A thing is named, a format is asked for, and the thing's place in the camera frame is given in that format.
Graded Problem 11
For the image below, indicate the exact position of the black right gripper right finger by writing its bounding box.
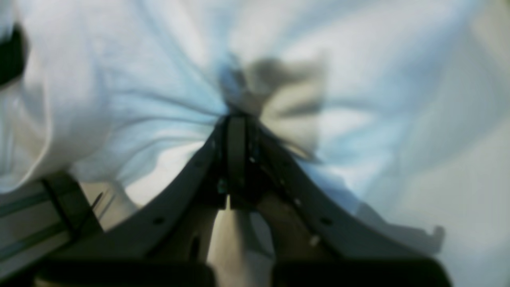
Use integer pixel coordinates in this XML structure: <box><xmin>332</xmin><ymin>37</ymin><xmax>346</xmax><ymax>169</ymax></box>
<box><xmin>228</xmin><ymin>116</ymin><xmax>451</xmax><ymax>287</ymax></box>

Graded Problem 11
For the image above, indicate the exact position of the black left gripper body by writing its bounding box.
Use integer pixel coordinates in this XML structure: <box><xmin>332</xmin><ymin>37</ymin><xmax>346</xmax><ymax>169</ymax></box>
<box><xmin>0</xmin><ymin>24</ymin><xmax>28</xmax><ymax>86</ymax></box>

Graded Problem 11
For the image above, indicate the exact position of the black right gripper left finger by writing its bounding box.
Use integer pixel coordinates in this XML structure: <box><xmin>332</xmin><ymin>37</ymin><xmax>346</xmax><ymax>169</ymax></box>
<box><xmin>34</xmin><ymin>116</ymin><xmax>228</xmax><ymax>287</ymax></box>

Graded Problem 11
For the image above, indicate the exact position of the white printed t-shirt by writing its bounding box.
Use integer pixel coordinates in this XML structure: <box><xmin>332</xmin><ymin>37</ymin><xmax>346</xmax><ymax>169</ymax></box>
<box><xmin>1</xmin><ymin>0</ymin><xmax>509</xmax><ymax>287</ymax></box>

